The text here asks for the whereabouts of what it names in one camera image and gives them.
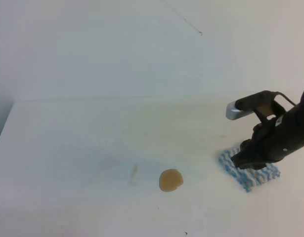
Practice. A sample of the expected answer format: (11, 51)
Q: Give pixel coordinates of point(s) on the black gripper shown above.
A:
(272, 141)

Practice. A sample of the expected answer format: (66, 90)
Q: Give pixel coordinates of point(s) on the blue white striped rag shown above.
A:
(247, 178)

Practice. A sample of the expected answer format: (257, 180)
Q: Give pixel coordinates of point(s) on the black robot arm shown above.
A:
(279, 133)

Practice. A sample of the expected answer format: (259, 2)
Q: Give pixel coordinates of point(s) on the brown coffee stain puddle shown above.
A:
(170, 180)

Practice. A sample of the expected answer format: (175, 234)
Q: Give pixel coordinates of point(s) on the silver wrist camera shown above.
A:
(232, 113)

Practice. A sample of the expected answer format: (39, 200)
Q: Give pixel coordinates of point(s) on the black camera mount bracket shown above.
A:
(263, 104)

